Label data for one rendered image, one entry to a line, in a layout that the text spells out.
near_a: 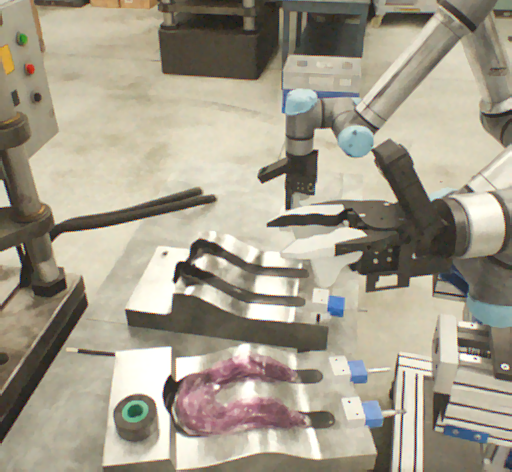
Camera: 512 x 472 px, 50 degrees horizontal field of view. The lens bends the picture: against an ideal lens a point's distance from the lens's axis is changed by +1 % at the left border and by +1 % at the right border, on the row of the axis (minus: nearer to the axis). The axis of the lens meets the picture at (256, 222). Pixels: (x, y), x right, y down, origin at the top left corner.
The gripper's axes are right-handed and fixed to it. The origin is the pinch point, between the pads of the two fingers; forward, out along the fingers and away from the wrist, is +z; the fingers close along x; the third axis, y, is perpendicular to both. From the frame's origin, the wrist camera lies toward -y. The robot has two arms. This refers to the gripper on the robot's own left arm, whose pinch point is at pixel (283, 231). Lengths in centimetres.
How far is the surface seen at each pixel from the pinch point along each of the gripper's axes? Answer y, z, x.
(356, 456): 59, -18, 16
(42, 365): 67, 48, 66
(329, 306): 49, -23, 50
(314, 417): 58, -12, 26
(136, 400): 48, 22, 28
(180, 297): 46, 12, 57
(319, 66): 66, -125, 393
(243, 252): 46, -7, 74
